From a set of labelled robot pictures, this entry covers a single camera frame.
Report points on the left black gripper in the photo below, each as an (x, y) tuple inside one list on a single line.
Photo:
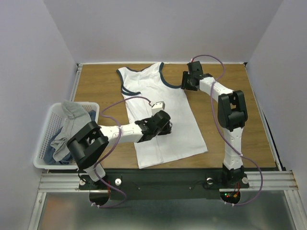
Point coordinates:
[(167, 129)]

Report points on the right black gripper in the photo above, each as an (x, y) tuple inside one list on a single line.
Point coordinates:
[(186, 82)]

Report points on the white tank top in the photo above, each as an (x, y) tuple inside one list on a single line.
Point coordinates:
[(142, 89)]

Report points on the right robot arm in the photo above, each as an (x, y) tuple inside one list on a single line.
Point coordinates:
[(230, 119)]

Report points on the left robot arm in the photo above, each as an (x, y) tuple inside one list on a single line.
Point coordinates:
[(88, 144)]

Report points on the grey tank top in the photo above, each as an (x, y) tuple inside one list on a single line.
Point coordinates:
[(77, 118)]

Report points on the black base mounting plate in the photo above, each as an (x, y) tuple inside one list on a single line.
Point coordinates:
[(152, 184)]

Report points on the white plastic laundry basket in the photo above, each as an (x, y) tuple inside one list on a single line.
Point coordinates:
[(53, 122)]

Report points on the blue garment in basket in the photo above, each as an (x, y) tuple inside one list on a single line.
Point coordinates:
[(48, 157)]

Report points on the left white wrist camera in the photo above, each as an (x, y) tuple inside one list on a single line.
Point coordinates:
[(158, 106)]

